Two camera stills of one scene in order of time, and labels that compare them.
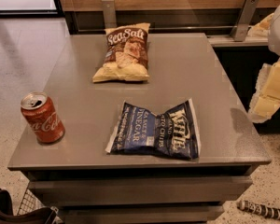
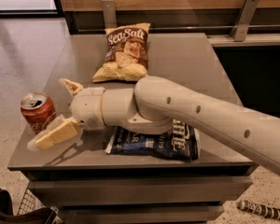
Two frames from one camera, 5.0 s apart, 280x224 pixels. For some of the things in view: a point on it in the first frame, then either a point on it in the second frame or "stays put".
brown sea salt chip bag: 126,54 stays put
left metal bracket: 109,13 stays put
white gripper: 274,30 -> 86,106
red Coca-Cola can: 39,112 stays put
